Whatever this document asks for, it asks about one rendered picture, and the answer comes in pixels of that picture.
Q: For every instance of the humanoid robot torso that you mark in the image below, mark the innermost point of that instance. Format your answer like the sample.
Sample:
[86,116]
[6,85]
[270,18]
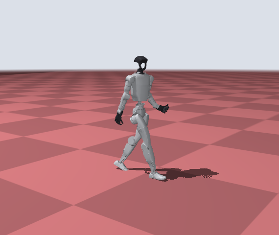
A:
[140,92]

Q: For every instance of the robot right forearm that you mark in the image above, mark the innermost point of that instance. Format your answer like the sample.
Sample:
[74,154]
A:
[122,104]

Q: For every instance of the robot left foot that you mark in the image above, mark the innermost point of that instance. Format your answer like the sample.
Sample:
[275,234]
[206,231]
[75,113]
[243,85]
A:
[121,166]

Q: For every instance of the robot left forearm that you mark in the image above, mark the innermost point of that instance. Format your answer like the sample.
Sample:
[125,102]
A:
[153,103]

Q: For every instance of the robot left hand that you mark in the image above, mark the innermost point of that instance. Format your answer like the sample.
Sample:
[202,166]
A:
[163,109]

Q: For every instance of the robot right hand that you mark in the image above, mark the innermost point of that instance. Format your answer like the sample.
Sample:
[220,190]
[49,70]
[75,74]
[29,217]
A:
[118,118]

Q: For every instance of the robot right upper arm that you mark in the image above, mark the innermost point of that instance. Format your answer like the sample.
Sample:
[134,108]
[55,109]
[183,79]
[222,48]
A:
[129,80]

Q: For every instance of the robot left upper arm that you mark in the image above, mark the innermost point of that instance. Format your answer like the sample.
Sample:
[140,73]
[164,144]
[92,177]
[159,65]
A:
[151,81]

